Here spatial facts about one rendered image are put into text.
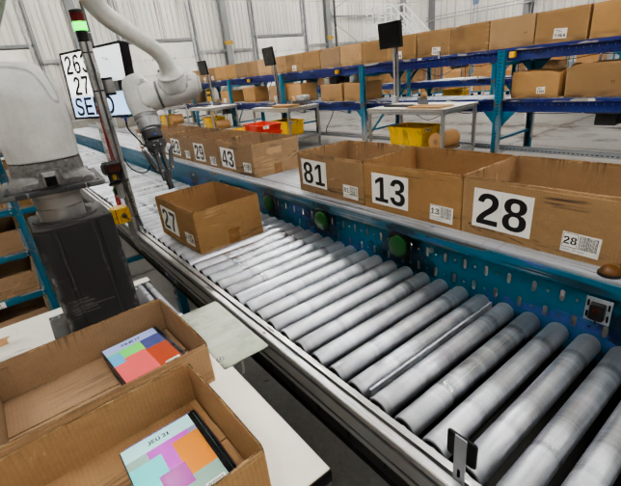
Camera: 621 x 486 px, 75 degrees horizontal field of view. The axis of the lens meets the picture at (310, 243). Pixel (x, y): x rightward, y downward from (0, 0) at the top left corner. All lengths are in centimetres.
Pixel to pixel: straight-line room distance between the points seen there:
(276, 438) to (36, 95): 88
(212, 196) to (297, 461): 146
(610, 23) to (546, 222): 478
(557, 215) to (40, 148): 120
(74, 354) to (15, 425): 18
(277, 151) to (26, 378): 149
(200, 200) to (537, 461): 164
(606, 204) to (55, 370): 128
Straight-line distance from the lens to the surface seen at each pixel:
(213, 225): 159
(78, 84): 232
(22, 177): 114
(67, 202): 116
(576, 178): 139
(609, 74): 551
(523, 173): 145
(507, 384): 94
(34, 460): 87
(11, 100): 111
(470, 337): 104
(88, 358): 115
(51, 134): 111
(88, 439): 88
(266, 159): 211
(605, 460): 85
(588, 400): 95
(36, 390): 114
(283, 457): 79
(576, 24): 591
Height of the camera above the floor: 135
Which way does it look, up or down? 23 degrees down
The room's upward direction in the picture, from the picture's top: 6 degrees counter-clockwise
